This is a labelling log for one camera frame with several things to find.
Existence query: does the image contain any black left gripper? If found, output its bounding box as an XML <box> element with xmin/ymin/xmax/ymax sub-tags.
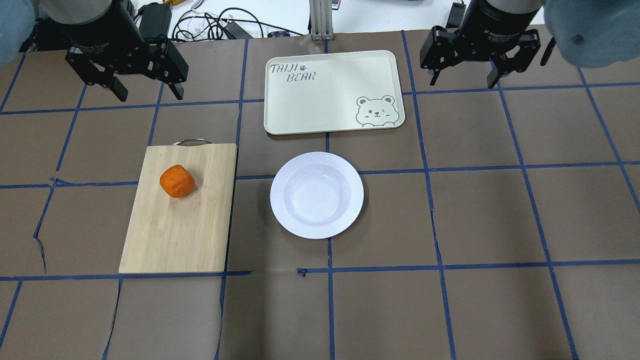
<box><xmin>61</xmin><ymin>0</ymin><xmax>189</xmax><ymax>102</ymax></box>

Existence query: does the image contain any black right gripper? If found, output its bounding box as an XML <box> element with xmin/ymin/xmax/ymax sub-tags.
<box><xmin>419</xmin><ymin>0</ymin><xmax>542</xmax><ymax>89</ymax></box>

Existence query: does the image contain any orange fruit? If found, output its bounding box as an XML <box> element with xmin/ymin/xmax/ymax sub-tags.
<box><xmin>158</xmin><ymin>164</ymin><xmax>196</xmax><ymax>199</ymax></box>

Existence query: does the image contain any white round plate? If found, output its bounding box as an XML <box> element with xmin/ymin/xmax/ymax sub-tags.
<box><xmin>269</xmin><ymin>152</ymin><xmax>365</xmax><ymax>240</ymax></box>

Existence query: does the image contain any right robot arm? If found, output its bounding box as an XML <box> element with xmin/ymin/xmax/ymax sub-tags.
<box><xmin>419</xmin><ymin>0</ymin><xmax>640</xmax><ymax>88</ymax></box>

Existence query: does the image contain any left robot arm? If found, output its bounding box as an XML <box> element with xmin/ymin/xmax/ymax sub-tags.
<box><xmin>0</xmin><ymin>0</ymin><xmax>189</xmax><ymax>101</ymax></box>

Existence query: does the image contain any cream bear tray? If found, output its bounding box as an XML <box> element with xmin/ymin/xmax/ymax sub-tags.
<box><xmin>263</xmin><ymin>50</ymin><xmax>406</xmax><ymax>136</ymax></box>

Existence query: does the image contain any black box top right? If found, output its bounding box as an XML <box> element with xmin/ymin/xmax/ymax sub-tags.
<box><xmin>445</xmin><ymin>0</ymin><xmax>467</xmax><ymax>29</ymax></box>

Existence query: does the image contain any black power adapter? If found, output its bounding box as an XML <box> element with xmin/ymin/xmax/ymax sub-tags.
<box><xmin>138</xmin><ymin>2</ymin><xmax>172</xmax><ymax>43</ymax></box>

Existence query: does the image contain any bamboo cutting board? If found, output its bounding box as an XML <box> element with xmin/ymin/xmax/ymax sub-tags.
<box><xmin>118</xmin><ymin>143</ymin><xmax>238</xmax><ymax>274</ymax></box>

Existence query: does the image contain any black cable bundle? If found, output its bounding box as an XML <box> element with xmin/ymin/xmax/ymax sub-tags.
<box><xmin>171</xmin><ymin>7</ymin><xmax>306</xmax><ymax>42</ymax></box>

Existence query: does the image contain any aluminium frame post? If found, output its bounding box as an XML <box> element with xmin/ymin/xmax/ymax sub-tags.
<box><xmin>308</xmin><ymin>0</ymin><xmax>335</xmax><ymax>41</ymax></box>

